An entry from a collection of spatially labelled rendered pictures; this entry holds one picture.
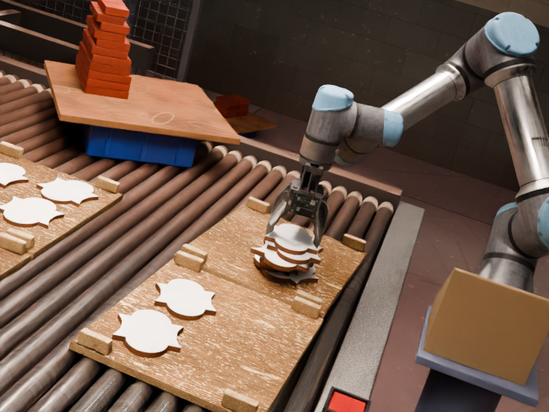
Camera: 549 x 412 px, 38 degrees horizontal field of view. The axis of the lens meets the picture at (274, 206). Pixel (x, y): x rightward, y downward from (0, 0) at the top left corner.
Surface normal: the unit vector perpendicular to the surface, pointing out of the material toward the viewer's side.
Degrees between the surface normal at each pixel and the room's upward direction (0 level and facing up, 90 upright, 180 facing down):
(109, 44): 90
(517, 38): 43
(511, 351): 90
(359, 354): 0
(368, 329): 0
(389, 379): 0
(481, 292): 90
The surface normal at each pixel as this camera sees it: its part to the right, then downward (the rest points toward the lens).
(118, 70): 0.33, 0.44
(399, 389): 0.25, -0.90
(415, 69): -0.27, 0.29
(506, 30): 0.26, -0.39
